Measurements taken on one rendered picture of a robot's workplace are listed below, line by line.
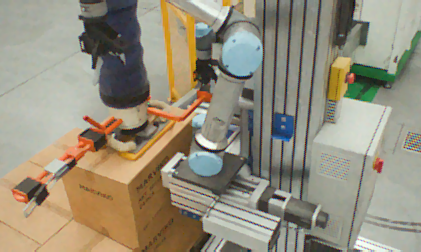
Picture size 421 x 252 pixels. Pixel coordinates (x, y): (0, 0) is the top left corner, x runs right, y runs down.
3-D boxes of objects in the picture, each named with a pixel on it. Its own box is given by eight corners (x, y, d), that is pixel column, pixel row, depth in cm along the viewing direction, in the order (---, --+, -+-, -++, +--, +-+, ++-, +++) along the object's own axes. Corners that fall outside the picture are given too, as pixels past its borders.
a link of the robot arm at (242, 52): (218, 157, 170) (266, 25, 140) (217, 184, 158) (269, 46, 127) (187, 150, 169) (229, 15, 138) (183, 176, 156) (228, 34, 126)
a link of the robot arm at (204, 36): (215, 26, 196) (197, 29, 194) (216, 49, 202) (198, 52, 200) (210, 20, 202) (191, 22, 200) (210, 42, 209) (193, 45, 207)
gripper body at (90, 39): (97, 45, 144) (90, 8, 137) (119, 49, 141) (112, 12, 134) (81, 54, 139) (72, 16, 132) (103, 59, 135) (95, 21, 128)
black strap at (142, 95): (121, 76, 217) (119, 69, 215) (161, 87, 207) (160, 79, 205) (89, 99, 201) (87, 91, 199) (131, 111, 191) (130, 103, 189)
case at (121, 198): (143, 154, 269) (134, 96, 246) (202, 172, 253) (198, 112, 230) (73, 221, 226) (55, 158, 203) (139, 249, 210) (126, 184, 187)
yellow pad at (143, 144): (159, 117, 227) (158, 109, 224) (176, 122, 223) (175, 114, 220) (117, 155, 203) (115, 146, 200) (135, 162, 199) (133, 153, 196)
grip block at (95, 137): (91, 136, 199) (88, 125, 195) (108, 142, 195) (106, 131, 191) (78, 147, 193) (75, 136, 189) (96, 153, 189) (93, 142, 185)
